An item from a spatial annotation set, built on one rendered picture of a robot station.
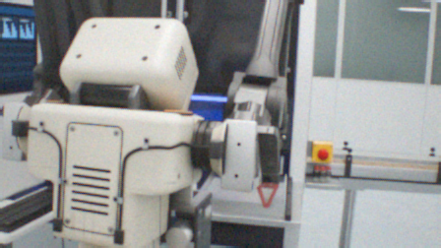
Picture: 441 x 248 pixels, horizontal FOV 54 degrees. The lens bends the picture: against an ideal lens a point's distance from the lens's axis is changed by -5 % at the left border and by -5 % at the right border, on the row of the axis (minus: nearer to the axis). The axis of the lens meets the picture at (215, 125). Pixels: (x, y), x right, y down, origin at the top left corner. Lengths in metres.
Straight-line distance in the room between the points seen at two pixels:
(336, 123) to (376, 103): 0.61
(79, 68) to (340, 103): 5.62
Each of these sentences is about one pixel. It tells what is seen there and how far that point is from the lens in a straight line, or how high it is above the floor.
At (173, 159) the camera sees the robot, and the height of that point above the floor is 1.17.
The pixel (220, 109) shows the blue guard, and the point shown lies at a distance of 1.62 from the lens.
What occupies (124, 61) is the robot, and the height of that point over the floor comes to 1.31.
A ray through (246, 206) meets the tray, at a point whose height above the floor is 0.90.
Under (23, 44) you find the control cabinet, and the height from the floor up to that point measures 1.34.
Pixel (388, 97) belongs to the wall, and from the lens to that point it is 6.34.
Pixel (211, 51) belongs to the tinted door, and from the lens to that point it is 1.63.
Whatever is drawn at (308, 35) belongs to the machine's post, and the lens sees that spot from 1.59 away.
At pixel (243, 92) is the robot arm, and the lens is 0.82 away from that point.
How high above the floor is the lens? 1.33
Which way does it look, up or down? 9 degrees down
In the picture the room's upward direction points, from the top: 2 degrees clockwise
